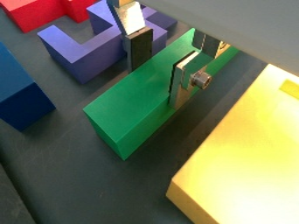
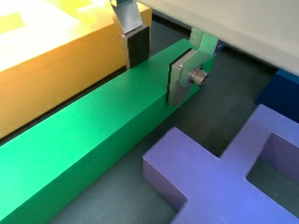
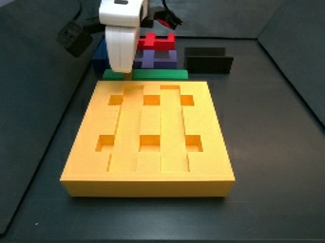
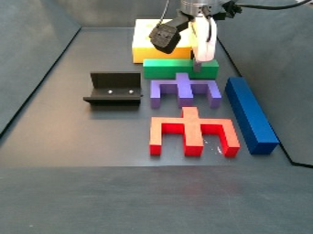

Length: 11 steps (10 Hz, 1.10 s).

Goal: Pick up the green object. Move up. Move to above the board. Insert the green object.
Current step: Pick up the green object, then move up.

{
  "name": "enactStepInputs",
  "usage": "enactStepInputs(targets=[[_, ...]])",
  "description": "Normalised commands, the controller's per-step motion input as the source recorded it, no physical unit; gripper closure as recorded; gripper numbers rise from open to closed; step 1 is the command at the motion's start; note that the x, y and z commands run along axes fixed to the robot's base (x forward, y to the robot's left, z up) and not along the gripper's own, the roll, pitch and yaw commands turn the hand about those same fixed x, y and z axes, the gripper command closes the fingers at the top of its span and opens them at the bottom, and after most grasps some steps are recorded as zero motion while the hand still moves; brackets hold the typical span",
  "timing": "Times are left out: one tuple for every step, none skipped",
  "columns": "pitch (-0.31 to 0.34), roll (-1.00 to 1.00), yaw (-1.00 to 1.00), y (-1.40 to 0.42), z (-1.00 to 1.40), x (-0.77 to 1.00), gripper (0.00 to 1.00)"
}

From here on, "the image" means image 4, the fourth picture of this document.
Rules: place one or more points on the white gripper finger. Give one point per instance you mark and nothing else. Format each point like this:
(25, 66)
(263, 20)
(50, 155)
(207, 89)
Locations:
(204, 40)

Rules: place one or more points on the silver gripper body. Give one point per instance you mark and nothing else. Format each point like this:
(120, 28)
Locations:
(203, 8)

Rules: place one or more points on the green rectangular block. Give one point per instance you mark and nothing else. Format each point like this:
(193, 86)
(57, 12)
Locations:
(165, 68)

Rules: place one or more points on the yellow slotted board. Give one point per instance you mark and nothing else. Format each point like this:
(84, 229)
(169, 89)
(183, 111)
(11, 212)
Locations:
(144, 50)

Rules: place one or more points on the purple fork-shaped block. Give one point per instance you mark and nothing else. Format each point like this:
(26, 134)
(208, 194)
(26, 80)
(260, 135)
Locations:
(185, 88)

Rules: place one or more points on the red fork-shaped block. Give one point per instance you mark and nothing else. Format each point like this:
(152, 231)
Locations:
(193, 127)

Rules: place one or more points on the blue long rectangular block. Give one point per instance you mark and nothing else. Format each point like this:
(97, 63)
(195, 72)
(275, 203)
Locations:
(257, 131)

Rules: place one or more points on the black angle bracket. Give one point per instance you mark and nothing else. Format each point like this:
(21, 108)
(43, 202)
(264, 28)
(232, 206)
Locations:
(116, 88)

